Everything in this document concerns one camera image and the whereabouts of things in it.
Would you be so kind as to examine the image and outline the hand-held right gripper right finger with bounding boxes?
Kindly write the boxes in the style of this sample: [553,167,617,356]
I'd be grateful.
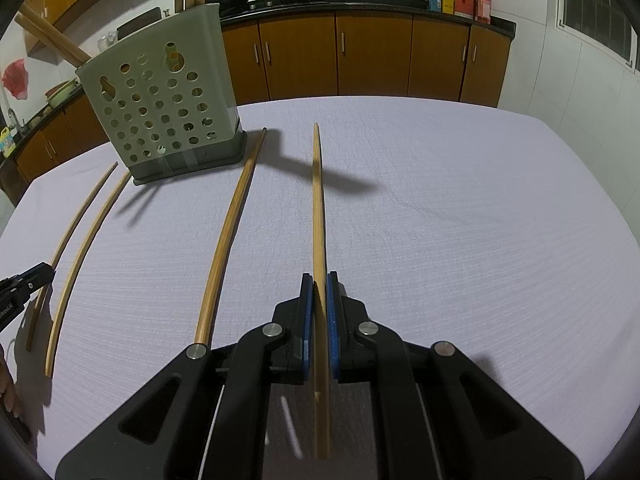
[326,271,586,480]

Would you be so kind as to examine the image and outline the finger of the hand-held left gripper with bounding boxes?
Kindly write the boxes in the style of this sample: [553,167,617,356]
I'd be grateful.
[0,262,56,298]

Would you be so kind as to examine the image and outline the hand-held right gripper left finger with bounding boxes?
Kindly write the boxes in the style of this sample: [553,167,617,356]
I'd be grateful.
[55,272,316,480]

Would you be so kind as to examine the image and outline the green perforated utensil holder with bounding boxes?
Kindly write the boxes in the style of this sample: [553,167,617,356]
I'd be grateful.
[75,2,247,185]

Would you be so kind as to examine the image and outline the person's left hand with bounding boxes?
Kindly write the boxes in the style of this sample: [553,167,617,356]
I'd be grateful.
[0,346,22,419]

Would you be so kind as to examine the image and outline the lilac tablecloth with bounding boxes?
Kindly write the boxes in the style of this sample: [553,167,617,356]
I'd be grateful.
[0,96,640,480]

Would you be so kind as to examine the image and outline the green basin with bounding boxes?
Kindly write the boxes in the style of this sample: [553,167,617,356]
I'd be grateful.
[46,80,81,108]

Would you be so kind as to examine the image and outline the hanging red plastic bag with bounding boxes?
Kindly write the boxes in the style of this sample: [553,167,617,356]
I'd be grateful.
[1,58,26,100]

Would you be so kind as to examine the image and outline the dark cutting board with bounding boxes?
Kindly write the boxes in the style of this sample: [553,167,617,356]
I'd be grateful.
[117,6,162,41]

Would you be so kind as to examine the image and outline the wooden base cabinets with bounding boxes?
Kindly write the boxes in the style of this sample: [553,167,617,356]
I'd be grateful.
[12,9,512,186]

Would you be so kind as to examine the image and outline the gas stove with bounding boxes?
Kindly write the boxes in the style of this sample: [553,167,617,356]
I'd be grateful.
[247,0,331,8]

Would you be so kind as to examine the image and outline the black kitchen countertop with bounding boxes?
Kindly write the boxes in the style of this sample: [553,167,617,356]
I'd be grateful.
[0,0,517,171]

